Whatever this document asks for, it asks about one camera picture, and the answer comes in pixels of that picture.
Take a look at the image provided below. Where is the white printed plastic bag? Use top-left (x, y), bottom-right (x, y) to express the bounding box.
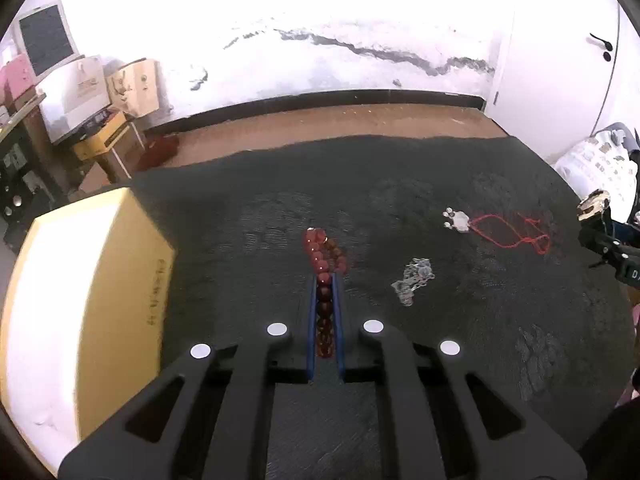
top-left (553, 122), bottom-right (639, 222)

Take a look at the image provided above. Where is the pink box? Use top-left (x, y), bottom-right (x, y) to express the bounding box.
top-left (0, 54), bottom-right (36, 105)

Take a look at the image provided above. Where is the dark desk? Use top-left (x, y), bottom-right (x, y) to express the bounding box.
top-left (1, 91), bottom-right (63, 221)

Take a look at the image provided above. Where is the yellow flat box on stool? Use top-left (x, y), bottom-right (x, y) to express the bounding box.
top-left (73, 112), bottom-right (128, 160)

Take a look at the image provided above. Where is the silver chain bracelet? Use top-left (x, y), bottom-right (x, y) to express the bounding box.
top-left (390, 257), bottom-right (437, 307)

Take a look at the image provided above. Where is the white framed blackboard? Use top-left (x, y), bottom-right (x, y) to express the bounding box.
top-left (14, 1), bottom-right (81, 82)

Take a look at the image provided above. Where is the red bead bracelet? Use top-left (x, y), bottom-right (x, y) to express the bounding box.
top-left (304, 226), bottom-right (350, 360)

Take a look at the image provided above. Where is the black door handle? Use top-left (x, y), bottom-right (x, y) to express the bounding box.
top-left (590, 34), bottom-right (614, 62)

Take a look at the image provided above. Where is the black patterned table mat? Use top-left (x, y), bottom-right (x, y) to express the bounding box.
top-left (130, 136), bottom-right (639, 479)

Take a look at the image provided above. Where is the white paper shopping bag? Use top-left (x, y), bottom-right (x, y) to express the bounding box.
top-left (36, 56), bottom-right (111, 144)

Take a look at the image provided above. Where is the red cloth on floor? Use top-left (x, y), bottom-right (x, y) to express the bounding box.
top-left (137, 136), bottom-right (179, 171)

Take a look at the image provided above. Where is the white door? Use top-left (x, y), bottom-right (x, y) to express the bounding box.
top-left (487, 0), bottom-right (618, 162)

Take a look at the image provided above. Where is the yellow open box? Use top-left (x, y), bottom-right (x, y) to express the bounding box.
top-left (1, 188), bottom-right (176, 474)

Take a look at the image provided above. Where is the beige paper gift bag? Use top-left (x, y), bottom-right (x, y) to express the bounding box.
top-left (106, 58), bottom-right (160, 118)

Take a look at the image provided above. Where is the silver pendant red cord necklace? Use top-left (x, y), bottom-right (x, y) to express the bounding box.
top-left (441, 206), bottom-right (552, 256)

